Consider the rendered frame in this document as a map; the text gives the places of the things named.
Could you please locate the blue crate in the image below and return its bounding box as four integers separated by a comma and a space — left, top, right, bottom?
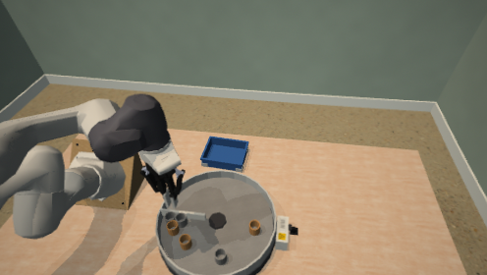
200, 136, 249, 173

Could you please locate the bronze bushing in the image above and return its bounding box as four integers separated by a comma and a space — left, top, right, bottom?
249, 220, 260, 236
179, 234, 192, 250
167, 220, 180, 236

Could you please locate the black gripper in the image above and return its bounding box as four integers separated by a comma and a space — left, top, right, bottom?
140, 163, 185, 208

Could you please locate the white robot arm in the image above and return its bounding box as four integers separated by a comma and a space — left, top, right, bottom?
0, 93, 182, 239

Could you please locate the grey metal ring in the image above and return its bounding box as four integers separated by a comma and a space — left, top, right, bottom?
164, 211, 176, 224
214, 248, 227, 265
175, 212, 188, 228

